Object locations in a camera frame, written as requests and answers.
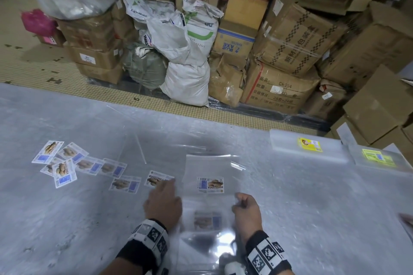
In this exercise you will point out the person's left hand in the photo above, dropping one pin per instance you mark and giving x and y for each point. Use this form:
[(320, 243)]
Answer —
[(164, 207)]

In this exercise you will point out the person's right hand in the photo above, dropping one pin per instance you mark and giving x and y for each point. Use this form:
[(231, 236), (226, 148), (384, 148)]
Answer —
[(250, 220)]

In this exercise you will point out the stack of clear bags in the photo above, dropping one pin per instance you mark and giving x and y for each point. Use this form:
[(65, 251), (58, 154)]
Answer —
[(209, 184)]

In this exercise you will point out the clear bags with labels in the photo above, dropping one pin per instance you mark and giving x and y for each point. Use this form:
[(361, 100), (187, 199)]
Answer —
[(87, 165)]

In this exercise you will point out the bag pack with green label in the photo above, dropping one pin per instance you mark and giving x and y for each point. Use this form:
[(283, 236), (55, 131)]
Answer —
[(377, 158)]

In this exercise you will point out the stack of bagged red headbands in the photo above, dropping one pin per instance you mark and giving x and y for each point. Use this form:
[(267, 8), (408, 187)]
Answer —
[(406, 223)]

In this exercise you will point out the person's left forearm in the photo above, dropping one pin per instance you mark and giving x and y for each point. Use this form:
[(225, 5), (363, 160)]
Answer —
[(122, 266)]

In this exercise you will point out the black marker wristband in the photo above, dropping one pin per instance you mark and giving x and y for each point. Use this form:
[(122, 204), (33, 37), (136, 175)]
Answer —
[(267, 255), (142, 245)]

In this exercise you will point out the grey table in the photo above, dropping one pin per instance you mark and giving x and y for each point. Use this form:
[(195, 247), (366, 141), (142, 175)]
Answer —
[(322, 204)]

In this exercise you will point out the plain white sack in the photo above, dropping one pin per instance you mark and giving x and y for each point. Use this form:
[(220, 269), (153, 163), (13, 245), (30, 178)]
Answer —
[(187, 83)]

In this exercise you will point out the cardboard box with red print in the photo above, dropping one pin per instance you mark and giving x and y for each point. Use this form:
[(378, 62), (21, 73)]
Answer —
[(277, 89)]

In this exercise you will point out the torn brown cardboard box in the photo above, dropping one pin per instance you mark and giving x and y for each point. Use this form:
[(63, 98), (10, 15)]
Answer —
[(226, 81)]

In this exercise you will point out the grey-green sack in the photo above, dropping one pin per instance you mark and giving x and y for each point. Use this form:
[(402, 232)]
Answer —
[(145, 67)]

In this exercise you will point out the small labelled brown box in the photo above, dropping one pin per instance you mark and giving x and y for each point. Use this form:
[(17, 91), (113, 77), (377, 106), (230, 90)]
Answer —
[(324, 97)]

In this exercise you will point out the low cardboard box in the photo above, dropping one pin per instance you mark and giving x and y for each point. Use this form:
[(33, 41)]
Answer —
[(100, 73)]

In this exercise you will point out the cardboard box with white label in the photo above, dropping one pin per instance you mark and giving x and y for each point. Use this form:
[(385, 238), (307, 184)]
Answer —
[(100, 57)]

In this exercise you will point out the cardboard boxes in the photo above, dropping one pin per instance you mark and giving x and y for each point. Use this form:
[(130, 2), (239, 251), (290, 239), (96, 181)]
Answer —
[(377, 113)]

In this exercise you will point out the crumpled white sack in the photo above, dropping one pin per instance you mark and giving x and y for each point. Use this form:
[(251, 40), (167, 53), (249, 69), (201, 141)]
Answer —
[(167, 39)]

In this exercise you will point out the cardboard box with blue stripe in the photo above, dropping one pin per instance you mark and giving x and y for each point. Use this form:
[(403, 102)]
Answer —
[(234, 41)]

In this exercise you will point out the white sack with green print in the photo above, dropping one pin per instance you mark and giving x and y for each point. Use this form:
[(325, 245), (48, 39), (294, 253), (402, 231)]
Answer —
[(201, 26)]

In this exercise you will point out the cardboard box with checker pattern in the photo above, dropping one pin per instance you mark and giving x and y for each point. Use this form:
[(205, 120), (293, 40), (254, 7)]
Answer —
[(297, 39)]

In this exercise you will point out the dark cardboard box red marks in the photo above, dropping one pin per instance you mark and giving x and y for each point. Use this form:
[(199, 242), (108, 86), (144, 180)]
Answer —
[(87, 31)]

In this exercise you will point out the white sack with blue print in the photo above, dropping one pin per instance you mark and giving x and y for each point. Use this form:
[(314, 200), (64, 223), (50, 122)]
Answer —
[(138, 9)]

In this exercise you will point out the small cardboard box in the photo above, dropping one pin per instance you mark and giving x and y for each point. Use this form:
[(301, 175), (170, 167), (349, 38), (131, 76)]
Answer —
[(55, 39)]

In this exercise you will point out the large brown cardboard box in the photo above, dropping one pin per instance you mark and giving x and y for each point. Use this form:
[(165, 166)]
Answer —
[(368, 49)]

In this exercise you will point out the plain yellowish cardboard box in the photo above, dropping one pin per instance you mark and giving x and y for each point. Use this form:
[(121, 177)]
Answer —
[(245, 10)]

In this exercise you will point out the pink plastic bag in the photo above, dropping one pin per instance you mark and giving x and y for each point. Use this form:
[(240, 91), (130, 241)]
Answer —
[(38, 21)]

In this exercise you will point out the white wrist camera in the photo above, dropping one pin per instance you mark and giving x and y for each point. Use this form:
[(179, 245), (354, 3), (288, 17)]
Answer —
[(234, 268)]

